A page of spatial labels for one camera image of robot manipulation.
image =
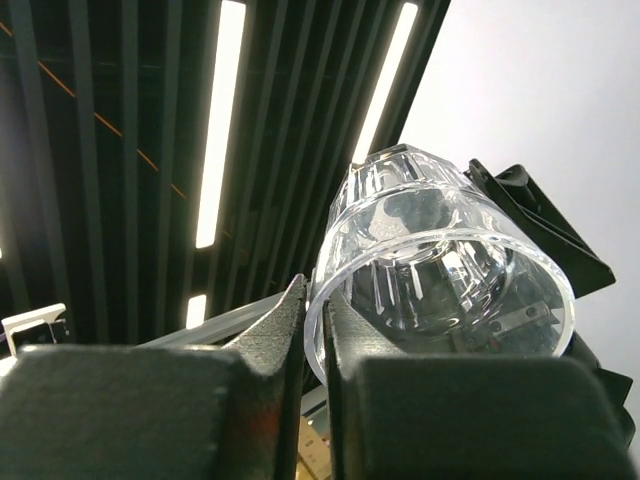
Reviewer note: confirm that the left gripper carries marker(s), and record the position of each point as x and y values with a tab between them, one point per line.
519	196

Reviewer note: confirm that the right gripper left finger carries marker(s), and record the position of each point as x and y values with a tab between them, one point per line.
192	412

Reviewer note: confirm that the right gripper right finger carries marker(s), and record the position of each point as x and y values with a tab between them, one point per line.
395	415

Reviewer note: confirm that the clear faceted glass cup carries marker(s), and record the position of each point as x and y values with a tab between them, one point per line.
433	265

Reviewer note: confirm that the ceiling light strip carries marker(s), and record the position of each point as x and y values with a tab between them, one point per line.
392	59
226	65

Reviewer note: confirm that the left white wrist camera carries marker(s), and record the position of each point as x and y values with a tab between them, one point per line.
45	325

